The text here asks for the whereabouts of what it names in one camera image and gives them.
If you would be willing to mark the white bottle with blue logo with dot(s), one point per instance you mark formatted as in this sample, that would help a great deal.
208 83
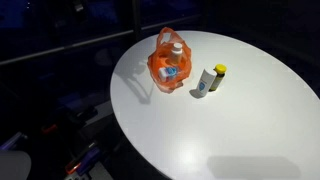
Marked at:
205 82

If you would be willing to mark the orange plastic bag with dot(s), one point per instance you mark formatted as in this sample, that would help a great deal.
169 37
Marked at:
161 57

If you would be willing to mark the white-capped bottle in bag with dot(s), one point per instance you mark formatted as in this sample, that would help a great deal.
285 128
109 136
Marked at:
176 52

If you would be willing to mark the dark bottle with yellow cap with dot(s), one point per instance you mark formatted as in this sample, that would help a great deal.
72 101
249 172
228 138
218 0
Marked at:
220 69

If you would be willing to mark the blue Mentos mint box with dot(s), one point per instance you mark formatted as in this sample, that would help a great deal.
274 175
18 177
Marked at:
167 73

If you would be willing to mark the metal handrail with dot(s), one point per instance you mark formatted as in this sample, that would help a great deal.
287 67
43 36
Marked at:
68 47

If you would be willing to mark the round white table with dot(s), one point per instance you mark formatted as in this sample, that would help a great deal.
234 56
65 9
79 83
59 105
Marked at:
262 123

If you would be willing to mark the grey chair corner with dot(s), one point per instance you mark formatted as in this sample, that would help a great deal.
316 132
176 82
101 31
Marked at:
14 165

